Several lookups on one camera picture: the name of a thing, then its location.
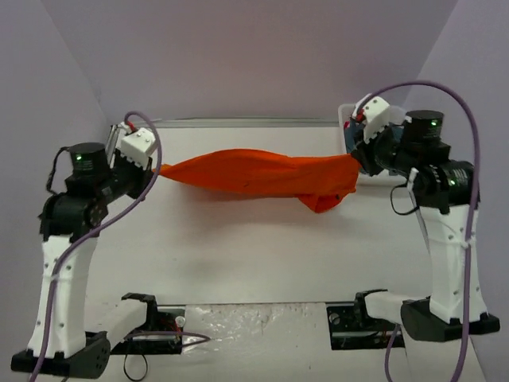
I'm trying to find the white plastic basket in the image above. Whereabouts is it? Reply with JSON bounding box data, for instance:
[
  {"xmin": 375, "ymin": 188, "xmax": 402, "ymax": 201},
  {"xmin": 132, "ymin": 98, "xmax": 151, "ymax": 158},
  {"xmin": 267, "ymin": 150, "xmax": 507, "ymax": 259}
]
[{"xmin": 338, "ymin": 103, "xmax": 406, "ymax": 187}]

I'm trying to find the orange t shirt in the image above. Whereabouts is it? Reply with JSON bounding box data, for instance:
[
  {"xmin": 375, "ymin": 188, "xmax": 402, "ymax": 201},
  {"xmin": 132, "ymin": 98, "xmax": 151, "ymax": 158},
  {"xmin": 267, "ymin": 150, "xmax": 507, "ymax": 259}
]
[{"xmin": 159, "ymin": 149, "xmax": 360, "ymax": 213}]

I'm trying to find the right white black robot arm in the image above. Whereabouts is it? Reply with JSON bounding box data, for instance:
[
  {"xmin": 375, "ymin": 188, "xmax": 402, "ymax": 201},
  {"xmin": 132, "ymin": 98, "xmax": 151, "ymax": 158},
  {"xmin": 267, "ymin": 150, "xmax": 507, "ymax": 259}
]
[{"xmin": 348, "ymin": 107, "xmax": 500, "ymax": 342}]

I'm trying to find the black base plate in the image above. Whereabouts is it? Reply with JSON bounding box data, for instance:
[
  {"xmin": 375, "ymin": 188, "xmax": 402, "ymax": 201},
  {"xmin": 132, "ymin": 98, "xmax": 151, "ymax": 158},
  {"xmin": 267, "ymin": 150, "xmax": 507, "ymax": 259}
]
[
  {"xmin": 325, "ymin": 302, "xmax": 395, "ymax": 351},
  {"xmin": 111, "ymin": 293, "xmax": 185, "ymax": 356}
]

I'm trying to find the teal t shirt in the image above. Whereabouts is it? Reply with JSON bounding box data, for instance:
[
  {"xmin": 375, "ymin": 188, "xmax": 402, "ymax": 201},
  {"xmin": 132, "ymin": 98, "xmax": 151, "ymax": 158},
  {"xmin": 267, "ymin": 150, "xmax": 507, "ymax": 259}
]
[{"xmin": 344, "ymin": 121, "xmax": 403, "ymax": 154}]

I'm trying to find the purple cable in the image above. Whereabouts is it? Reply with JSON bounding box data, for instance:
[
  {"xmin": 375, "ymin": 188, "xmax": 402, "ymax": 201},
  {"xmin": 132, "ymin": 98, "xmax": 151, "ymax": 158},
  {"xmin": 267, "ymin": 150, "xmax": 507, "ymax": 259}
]
[
  {"xmin": 353, "ymin": 80, "xmax": 482, "ymax": 382},
  {"xmin": 27, "ymin": 111, "xmax": 212, "ymax": 382}
]

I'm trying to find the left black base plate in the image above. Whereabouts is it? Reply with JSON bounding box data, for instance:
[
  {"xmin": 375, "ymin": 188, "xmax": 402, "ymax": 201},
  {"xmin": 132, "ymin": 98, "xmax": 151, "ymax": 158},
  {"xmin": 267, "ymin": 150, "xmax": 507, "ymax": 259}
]
[{"xmin": 111, "ymin": 293, "xmax": 185, "ymax": 356}]

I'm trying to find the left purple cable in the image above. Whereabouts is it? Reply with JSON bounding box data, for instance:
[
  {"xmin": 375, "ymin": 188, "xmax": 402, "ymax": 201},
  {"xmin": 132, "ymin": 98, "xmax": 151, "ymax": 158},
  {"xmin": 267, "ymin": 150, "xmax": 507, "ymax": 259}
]
[{"xmin": 27, "ymin": 111, "xmax": 212, "ymax": 382}]

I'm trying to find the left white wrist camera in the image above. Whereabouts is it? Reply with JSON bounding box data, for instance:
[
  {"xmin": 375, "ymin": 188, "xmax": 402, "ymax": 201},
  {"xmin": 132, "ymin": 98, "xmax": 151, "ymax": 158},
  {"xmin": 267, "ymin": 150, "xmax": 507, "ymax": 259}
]
[{"xmin": 119, "ymin": 128, "xmax": 156, "ymax": 168}]

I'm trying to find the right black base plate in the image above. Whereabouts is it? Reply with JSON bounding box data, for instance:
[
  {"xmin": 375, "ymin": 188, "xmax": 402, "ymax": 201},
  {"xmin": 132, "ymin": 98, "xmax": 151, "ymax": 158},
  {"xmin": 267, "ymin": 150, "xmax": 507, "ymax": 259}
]
[{"xmin": 325, "ymin": 302, "xmax": 395, "ymax": 351}]

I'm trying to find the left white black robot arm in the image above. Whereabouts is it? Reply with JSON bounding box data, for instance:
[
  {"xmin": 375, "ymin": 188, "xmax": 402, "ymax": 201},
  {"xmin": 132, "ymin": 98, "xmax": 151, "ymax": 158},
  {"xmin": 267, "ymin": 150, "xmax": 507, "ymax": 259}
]
[{"xmin": 10, "ymin": 138, "xmax": 161, "ymax": 381}]

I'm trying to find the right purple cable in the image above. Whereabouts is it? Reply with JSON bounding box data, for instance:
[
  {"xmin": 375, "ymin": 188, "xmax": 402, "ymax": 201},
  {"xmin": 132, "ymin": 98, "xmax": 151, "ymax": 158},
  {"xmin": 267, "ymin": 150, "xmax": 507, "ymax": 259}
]
[{"xmin": 353, "ymin": 80, "xmax": 482, "ymax": 382}]

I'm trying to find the thin black cable loop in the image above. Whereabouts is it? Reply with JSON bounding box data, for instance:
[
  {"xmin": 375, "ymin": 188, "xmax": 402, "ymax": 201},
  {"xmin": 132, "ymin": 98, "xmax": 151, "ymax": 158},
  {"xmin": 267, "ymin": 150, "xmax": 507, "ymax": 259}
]
[{"xmin": 122, "ymin": 352, "xmax": 149, "ymax": 381}]

